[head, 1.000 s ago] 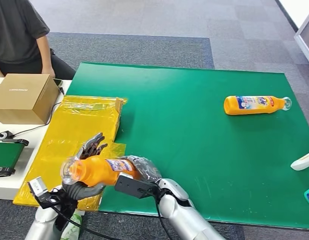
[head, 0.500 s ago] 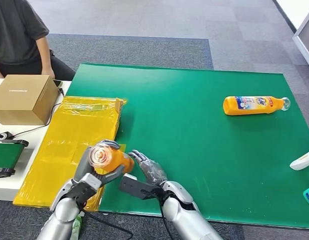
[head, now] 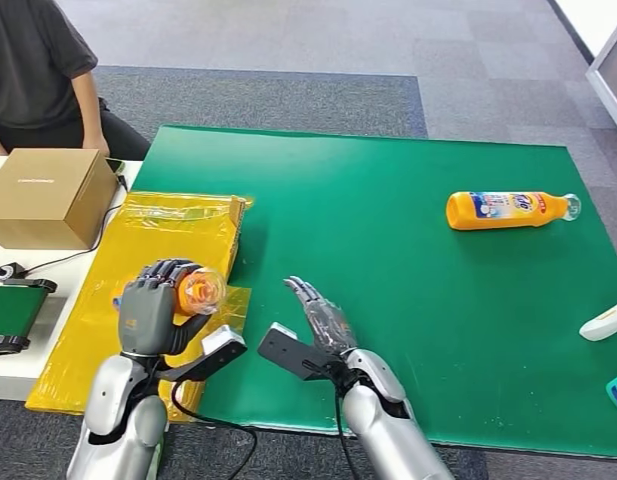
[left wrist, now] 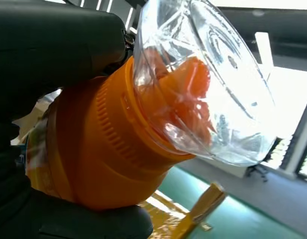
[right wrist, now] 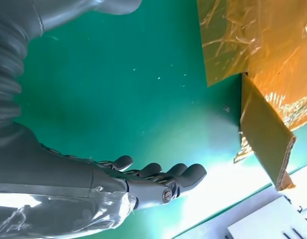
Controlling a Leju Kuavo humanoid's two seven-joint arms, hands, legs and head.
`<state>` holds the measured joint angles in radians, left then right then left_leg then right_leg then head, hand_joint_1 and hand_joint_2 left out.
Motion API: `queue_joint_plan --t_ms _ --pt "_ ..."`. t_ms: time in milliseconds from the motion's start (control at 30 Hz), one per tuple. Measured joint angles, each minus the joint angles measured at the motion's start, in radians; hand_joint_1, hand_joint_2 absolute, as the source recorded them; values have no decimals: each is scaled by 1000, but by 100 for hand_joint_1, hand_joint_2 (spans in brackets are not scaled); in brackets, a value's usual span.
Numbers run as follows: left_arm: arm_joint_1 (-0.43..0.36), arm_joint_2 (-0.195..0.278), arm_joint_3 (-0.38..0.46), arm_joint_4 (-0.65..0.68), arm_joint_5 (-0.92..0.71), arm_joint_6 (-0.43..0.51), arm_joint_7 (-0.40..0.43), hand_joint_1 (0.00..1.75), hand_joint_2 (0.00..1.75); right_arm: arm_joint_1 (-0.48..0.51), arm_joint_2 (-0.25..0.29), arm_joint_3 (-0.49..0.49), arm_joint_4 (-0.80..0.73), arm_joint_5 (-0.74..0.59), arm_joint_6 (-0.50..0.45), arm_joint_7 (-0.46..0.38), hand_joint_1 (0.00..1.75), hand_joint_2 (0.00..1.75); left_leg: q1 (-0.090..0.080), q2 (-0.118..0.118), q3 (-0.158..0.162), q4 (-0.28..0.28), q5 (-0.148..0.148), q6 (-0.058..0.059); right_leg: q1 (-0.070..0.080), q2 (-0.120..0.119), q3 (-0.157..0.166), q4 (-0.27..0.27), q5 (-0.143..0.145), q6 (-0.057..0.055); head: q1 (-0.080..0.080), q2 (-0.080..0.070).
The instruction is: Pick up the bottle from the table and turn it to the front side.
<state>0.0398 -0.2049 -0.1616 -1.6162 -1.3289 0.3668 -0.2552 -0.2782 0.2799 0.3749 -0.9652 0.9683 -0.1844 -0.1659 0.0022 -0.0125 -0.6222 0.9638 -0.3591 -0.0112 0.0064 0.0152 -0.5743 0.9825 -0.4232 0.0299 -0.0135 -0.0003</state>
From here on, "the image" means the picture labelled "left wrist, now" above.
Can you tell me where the yellow taped cardboard sheet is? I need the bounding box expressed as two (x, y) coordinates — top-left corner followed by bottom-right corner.
(137, 182), (227, 239)

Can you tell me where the black office chair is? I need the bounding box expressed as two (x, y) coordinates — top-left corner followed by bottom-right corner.
(244, 164), (268, 183)

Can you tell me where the green table mat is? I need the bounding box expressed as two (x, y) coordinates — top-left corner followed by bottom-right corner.
(158, 166), (307, 239)

